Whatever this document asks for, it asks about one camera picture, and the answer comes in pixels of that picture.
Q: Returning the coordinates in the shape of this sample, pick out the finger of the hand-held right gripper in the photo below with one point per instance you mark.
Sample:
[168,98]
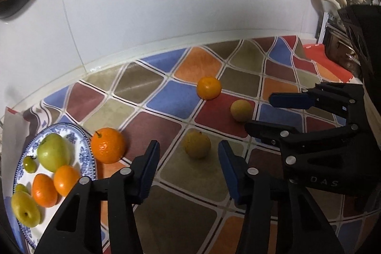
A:
[265,130]
[288,100]

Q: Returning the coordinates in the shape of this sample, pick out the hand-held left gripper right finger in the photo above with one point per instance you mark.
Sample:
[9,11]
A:
[229,172]

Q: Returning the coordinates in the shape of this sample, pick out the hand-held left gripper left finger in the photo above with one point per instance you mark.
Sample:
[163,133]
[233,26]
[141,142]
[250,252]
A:
[150,170]

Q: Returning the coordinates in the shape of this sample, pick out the small tan round fruit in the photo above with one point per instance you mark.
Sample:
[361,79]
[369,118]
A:
[196,144]
[240,109]

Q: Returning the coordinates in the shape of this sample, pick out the blue rimmed white plate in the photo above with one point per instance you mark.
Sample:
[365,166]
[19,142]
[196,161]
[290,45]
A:
[84,149]

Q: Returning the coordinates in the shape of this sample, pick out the green apple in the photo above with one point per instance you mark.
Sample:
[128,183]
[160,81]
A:
[53,152]

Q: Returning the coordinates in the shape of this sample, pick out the small green tomato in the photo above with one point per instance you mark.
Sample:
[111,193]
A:
[29,165]

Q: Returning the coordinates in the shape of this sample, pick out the small green fruit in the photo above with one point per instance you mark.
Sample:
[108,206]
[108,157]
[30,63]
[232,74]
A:
[20,188]

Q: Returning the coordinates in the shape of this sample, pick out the yellow-green apple plate edge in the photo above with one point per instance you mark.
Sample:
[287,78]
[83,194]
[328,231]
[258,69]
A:
[25,209]

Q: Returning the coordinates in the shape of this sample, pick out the steel rectangular tray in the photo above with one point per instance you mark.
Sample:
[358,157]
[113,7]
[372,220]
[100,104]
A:
[339,54]

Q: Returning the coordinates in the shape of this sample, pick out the orange mandarin with stem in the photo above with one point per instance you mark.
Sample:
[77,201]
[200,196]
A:
[107,147]

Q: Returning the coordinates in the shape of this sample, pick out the red patterned cloth mat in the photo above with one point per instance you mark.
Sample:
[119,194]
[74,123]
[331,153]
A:
[318,56]

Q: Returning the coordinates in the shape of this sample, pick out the colourful checkered tablecloth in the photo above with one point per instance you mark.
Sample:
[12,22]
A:
[178,99]

